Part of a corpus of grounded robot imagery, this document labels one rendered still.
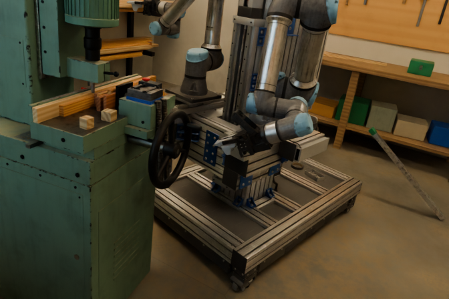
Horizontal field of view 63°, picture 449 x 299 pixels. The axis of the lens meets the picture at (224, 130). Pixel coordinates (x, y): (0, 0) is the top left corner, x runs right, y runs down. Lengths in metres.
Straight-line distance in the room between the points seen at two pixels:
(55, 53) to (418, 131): 3.28
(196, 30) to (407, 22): 2.51
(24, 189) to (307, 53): 1.17
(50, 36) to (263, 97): 0.77
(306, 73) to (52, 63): 0.96
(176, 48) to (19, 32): 3.90
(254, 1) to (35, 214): 1.28
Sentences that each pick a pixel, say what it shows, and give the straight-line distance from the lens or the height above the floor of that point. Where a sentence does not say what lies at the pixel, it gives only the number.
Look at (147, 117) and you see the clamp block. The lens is 1.31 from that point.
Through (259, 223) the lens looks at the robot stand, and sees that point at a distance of 2.04.
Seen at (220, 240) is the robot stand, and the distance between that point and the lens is 1.86.
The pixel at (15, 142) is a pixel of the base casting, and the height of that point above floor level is 0.79.
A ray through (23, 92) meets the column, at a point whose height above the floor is 0.93.
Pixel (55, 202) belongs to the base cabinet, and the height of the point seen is 0.60.
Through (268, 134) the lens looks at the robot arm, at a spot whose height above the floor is 0.93.
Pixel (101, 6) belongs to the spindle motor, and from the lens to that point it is 1.31.
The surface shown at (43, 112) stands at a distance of 1.30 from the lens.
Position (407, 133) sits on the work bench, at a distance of 3.92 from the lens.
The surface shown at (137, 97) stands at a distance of 1.32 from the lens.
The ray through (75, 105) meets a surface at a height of 0.93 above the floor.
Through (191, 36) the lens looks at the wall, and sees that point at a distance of 5.07.
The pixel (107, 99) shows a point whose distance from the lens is 1.36.
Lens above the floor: 1.37
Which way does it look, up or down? 21 degrees down
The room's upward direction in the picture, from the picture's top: 8 degrees clockwise
